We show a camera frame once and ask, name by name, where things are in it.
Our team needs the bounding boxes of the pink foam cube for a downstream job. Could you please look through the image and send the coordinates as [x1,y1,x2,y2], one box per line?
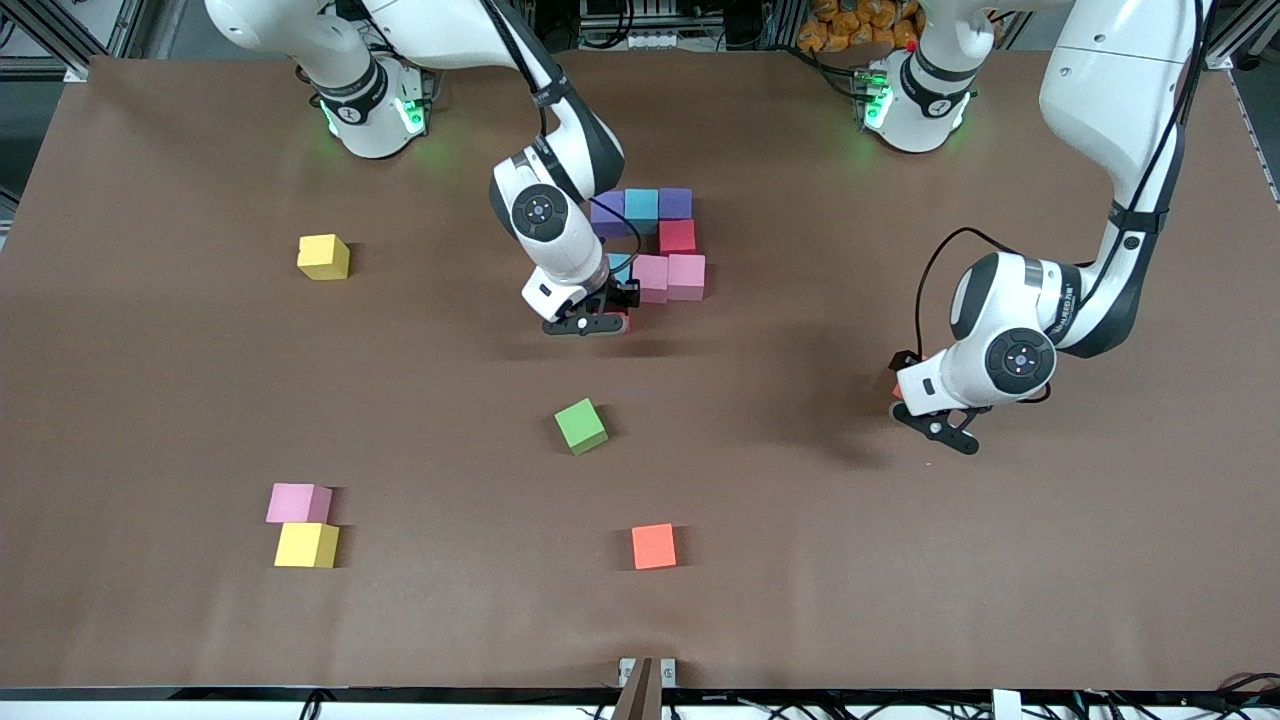
[632,254,669,305]
[667,253,707,302]
[265,482,334,525]

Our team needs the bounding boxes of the green foam cube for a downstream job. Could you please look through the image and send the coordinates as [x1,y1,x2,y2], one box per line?
[554,397,610,457]

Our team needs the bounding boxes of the yellow foam cube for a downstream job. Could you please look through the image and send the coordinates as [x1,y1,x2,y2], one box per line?
[297,234,352,282]
[274,521,341,570]

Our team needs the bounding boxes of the brown table cover sheet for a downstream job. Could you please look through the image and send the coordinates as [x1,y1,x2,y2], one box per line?
[0,50,1280,693]

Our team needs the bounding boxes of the white power strip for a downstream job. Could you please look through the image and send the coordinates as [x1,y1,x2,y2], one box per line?
[405,0,471,36]
[578,28,703,51]

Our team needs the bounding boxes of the orange plastic bag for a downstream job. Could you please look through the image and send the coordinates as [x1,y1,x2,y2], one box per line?
[797,0,926,51]

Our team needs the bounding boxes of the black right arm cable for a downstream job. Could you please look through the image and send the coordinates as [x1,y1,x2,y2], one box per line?
[485,0,643,291]

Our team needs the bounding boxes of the metal mount bracket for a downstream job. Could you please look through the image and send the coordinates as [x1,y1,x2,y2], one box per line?
[618,657,678,689]

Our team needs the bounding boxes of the brown mount strut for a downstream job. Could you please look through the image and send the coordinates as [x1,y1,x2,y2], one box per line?
[610,657,664,720]

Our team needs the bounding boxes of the aluminium frame profile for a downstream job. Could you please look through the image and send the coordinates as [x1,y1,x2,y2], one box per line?
[0,0,136,83]
[1198,0,1280,73]

